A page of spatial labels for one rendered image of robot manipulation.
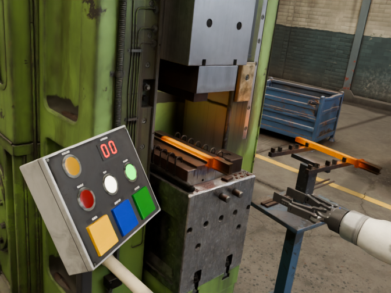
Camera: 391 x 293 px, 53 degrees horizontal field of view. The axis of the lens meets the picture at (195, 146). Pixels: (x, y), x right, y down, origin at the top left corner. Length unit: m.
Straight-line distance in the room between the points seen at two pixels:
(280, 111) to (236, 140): 3.60
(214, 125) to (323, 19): 8.18
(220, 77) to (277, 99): 4.01
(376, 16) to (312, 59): 1.63
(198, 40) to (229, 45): 0.16
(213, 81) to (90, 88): 0.43
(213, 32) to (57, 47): 0.61
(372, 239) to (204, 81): 0.72
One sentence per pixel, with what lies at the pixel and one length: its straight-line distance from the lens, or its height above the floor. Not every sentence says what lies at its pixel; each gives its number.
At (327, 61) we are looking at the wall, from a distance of 9.71.
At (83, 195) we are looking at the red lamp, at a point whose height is 1.10.
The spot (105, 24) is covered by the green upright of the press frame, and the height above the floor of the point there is 1.47.
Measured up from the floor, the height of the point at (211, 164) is 0.99.
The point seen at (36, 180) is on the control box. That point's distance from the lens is 0.95.
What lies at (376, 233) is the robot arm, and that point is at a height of 1.03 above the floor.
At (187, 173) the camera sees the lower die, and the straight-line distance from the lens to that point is 1.45.
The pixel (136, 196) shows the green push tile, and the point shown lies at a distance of 1.11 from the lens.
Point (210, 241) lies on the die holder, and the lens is 1.63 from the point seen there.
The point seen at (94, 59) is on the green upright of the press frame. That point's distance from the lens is 1.28.
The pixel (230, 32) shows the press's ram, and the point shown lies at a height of 1.48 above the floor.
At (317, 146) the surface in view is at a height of 0.99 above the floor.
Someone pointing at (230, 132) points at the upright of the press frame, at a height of 1.04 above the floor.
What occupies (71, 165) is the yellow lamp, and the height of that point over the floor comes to 1.17.
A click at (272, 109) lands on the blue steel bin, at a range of 5.47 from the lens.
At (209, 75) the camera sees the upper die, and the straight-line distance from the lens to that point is 1.39.
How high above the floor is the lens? 1.53
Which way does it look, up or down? 19 degrees down
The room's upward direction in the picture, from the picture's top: 6 degrees clockwise
